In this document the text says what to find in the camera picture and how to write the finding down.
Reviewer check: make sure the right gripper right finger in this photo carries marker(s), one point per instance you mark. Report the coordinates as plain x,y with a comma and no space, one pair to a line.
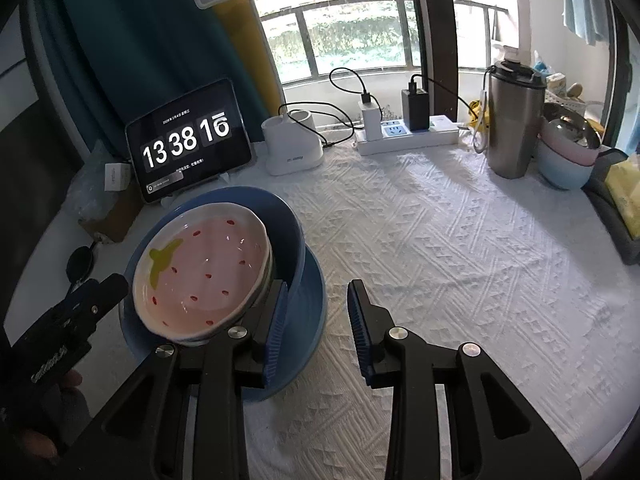
459,394

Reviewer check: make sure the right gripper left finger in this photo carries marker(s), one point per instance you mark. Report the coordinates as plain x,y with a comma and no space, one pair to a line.
183,405

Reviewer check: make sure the white bowl pink inside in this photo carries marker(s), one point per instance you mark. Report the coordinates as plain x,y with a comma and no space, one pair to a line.
200,227

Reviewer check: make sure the blue plate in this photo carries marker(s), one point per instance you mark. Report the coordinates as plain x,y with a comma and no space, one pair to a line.
301,335

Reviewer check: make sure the large dark blue bowl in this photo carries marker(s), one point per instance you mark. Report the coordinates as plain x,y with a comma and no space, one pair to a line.
283,228

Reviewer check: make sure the cream yellow bowl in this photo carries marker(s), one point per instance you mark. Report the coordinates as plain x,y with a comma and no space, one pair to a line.
211,288

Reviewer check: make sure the person's left hand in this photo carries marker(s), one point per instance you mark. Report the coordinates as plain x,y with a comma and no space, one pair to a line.
40,442

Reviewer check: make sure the black round device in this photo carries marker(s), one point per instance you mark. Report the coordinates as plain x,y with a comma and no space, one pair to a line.
80,264

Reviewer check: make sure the white textured tablecloth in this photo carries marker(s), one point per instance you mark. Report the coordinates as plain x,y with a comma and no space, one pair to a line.
455,254

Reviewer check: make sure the small white box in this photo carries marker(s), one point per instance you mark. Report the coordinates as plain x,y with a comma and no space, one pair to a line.
117,176

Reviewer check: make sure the dark grey folded cloth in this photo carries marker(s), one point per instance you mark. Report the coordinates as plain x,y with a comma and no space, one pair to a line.
603,203

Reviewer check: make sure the light blue bowl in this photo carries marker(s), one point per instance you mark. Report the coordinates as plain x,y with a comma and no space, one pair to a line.
560,171

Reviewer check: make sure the yellow tissue pack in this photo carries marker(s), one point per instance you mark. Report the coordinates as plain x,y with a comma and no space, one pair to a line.
623,183

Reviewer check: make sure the tablet showing clock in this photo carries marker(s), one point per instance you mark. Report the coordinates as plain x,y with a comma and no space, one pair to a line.
188,141

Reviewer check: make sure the white desk lamp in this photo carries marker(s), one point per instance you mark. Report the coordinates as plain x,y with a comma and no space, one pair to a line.
291,143

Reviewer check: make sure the pink steel-lined bowl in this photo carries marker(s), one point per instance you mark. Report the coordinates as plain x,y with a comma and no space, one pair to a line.
570,135

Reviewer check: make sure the white power strip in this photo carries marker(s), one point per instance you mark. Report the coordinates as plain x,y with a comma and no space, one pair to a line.
396,137

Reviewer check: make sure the black power adapter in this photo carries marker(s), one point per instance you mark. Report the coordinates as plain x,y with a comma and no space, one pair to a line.
415,104

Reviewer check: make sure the teal curtain left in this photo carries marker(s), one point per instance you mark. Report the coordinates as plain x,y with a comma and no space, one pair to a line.
115,60

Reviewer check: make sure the white charger plug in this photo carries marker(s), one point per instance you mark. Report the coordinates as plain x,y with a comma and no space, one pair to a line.
371,117

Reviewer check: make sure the stainless steel tumbler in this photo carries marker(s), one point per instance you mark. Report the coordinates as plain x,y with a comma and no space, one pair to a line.
510,117

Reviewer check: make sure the yellow curtain left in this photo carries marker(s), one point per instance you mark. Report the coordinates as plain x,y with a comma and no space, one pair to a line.
241,20

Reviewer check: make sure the hanging blue garment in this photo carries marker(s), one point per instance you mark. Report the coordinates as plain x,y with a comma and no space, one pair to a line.
587,19

